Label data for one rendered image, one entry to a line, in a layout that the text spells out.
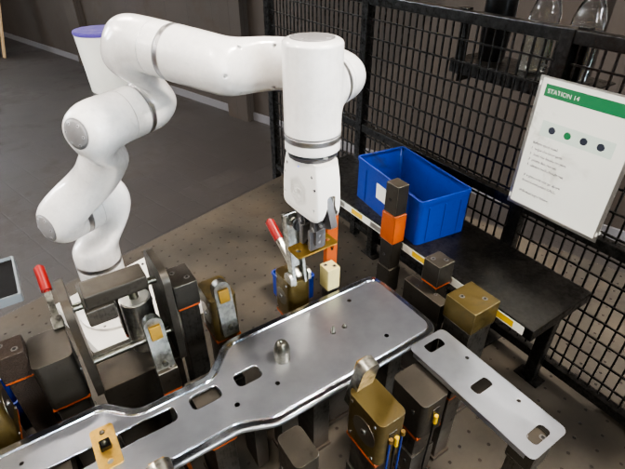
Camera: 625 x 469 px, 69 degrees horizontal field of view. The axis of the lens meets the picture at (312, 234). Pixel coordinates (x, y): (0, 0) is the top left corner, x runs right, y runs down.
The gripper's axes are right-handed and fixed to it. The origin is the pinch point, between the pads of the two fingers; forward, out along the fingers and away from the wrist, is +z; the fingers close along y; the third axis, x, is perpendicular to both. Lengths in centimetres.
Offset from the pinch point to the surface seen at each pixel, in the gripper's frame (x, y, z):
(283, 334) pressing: -3.0, -6.6, 28.2
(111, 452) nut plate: -40.0, -0.2, 28.0
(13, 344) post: -49, -24, 18
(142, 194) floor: 31, -274, 128
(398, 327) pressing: 18.7, 5.7, 28.2
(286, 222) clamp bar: 4.7, -16.2, 7.9
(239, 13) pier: 170, -363, 25
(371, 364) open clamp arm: 0.2, 17.0, 16.6
